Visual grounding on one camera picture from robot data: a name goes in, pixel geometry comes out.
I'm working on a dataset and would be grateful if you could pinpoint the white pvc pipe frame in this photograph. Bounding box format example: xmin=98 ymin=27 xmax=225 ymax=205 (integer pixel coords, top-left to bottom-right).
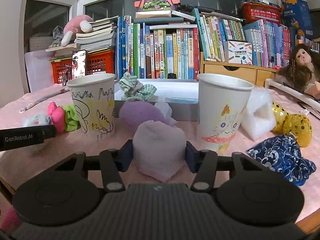
xmin=264 ymin=79 xmax=320 ymax=111

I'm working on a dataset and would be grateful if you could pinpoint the triangular toy house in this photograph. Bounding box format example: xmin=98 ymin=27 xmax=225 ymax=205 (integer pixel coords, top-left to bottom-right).
xmin=135 ymin=0 xmax=180 ymax=20

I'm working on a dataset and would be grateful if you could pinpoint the red plastic crate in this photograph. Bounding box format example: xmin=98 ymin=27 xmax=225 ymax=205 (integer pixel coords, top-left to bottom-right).
xmin=49 ymin=49 xmax=115 ymax=83

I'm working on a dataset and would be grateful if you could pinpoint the grey shallow tray box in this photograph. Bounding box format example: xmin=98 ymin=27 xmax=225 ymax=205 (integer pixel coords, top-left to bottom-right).
xmin=113 ymin=78 xmax=201 ymax=122

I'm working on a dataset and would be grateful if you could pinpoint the green scrunchie with pink bow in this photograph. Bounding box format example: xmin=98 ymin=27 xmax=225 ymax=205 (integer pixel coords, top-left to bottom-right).
xmin=47 ymin=102 xmax=80 ymax=134

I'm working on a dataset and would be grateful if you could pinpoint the cat drawing paper cup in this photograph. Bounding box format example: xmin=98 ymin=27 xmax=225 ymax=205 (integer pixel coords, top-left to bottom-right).
xmin=196 ymin=73 xmax=254 ymax=152

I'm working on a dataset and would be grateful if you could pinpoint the white foam wrap block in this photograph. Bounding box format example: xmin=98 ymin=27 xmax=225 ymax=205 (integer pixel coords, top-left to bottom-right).
xmin=241 ymin=88 xmax=276 ymax=141

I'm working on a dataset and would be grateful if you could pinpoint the blue cardboard box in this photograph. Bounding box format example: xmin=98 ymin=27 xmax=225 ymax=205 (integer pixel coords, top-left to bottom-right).
xmin=281 ymin=0 xmax=313 ymax=40

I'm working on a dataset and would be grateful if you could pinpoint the gold sequin bow pouch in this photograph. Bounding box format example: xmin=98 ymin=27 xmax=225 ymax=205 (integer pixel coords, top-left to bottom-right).
xmin=272 ymin=101 xmax=312 ymax=147

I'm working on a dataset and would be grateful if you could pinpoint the smartphone with lit screen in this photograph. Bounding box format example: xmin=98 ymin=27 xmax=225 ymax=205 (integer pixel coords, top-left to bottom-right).
xmin=72 ymin=50 xmax=87 ymax=79

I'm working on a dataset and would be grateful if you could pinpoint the wooden drawer organizer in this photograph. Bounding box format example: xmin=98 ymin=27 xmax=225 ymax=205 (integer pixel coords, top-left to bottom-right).
xmin=200 ymin=52 xmax=277 ymax=87

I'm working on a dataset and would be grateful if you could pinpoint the pink striped tablecloth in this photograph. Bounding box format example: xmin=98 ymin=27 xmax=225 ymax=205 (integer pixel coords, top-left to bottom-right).
xmin=1 ymin=85 xmax=319 ymax=221

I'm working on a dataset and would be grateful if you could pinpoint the red basket on books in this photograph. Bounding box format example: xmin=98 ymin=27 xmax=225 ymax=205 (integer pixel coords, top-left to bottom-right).
xmin=241 ymin=2 xmax=281 ymax=25

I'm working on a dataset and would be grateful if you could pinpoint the white patterned box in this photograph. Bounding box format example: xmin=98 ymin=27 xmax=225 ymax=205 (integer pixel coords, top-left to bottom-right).
xmin=224 ymin=41 xmax=253 ymax=65

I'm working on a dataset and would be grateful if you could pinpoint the pale pink knit sock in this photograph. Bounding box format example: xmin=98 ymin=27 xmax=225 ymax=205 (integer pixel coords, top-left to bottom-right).
xmin=133 ymin=120 xmax=186 ymax=183

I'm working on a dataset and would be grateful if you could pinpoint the blue floral fabric pouch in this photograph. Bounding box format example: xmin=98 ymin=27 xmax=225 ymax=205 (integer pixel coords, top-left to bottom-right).
xmin=246 ymin=135 xmax=317 ymax=186

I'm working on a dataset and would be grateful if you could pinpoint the scribbled paper cup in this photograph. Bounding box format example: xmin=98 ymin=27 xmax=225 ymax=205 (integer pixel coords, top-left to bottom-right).
xmin=67 ymin=73 xmax=116 ymax=141

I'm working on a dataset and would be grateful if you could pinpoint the row of upright books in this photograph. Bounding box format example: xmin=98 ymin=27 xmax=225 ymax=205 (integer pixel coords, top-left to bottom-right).
xmin=115 ymin=8 xmax=246 ymax=80

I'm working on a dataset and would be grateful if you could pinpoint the stack of horizontal books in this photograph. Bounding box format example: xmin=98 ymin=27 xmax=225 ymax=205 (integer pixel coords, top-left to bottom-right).
xmin=46 ymin=16 xmax=118 ymax=57

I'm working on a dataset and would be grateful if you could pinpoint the green checkered cloth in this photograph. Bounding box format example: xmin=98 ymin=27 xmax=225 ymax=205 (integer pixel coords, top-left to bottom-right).
xmin=119 ymin=72 xmax=157 ymax=101

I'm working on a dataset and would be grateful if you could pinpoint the purple fuzzy sock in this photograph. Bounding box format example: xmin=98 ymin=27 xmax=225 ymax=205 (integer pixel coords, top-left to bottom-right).
xmin=119 ymin=101 xmax=177 ymax=132

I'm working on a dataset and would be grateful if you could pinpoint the small black box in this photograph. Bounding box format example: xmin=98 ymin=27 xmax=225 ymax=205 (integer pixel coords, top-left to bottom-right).
xmin=168 ymin=73 xmax=177 ymax=79

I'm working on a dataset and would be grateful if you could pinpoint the pink white plush rabbit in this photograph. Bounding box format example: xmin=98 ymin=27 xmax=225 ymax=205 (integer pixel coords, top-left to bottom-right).
xmin=61 ymin=15 xmax=93 ymax=47

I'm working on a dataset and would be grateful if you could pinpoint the grey plush toy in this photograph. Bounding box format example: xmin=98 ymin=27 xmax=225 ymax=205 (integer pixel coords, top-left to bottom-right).
xmin=49 ymin=25 xmax=64 ymax=48

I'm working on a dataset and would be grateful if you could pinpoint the brown haired doll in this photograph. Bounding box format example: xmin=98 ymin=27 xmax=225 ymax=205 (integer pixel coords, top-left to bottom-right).
xmin=274 ymin=44 xmax=319 ymax=100

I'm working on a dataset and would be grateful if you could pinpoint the right row of books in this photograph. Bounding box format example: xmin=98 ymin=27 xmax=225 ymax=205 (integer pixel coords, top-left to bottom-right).
xmin=242 ymin=20 xmax=319 ymax=69

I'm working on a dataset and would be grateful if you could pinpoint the miniature bicycle model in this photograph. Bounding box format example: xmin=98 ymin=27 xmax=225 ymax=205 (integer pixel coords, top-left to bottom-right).
xmin=62 ymin=64 xmax=72 ymax=87

